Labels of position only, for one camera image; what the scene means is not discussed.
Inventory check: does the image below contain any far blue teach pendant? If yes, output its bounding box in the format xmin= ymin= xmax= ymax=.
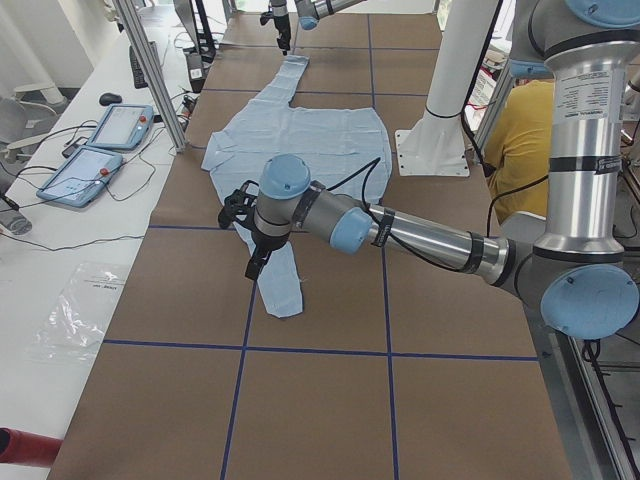
xmin=87 ymin=104 xmax=154 ymax=151

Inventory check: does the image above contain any near blue teach pendant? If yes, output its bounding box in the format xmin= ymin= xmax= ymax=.
xmin=36 ymin=146 xmax=123 ymax=208

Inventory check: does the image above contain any black computer mouse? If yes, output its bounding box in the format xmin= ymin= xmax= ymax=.
xmin=99 ymin=92 xmax=123 ymax=106

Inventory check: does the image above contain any black keyboard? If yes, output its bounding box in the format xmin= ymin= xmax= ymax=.
xmin=129 ymin=46 xmax=148 ymax=89

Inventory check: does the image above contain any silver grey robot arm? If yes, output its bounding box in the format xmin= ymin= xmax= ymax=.
xmin=259 ymin=0 xmax=362 ymax=56
xmin=245 ymin=1 xmax=639 ymax=340

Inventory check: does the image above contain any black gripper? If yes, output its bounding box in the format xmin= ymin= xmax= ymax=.
xmin=269 ymin=0 xmax=291 ymax=55
xmin=245 ymin=230 xmax=286 ymax=279

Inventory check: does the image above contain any light blue button-up shirt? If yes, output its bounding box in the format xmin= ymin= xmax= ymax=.
xmin=201 ymin=56 xmax=392 ymax=318

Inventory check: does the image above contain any blue teach pendant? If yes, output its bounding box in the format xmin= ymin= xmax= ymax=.
xmin=87 ymin=104 xmax=154 ymax=151
xmin=36 ymin=146 xmax=123 ymax=208

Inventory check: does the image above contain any clear plastic bag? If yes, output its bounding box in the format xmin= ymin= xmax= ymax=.
xmin=26 ymin=262 xmax=130 ymax=365

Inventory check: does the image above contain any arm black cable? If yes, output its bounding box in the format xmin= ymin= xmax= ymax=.
xmin=319 ymin=157 xmax=481 ymax=274

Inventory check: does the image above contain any black power adapter box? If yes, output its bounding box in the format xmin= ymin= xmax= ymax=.
xmin=185 ymin=52 xmax=207 ymax=93

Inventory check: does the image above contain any person in yellow shirt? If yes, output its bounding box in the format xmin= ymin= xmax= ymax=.
xmin=484 ymin=80 xmax=554 ymax=222

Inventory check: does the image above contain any brown paper table cover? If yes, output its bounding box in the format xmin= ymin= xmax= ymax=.
xmin=50 ymin=14 xmax=571 ymax=479

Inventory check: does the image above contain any red cylinder object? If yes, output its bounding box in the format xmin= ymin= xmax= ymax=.
xmin=1 ymin=427 xmax=63 ymax=468

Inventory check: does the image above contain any grey aluminium profile post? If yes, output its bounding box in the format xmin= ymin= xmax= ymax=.
xmin=113 ymin=0 xmax=186 ymax=153

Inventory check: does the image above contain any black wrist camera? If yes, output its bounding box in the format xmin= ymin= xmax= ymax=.
xmin=259 ymin=10 xmax=274 ymax=26
xmin=218 ymin=180 xmax=259 ymax=231

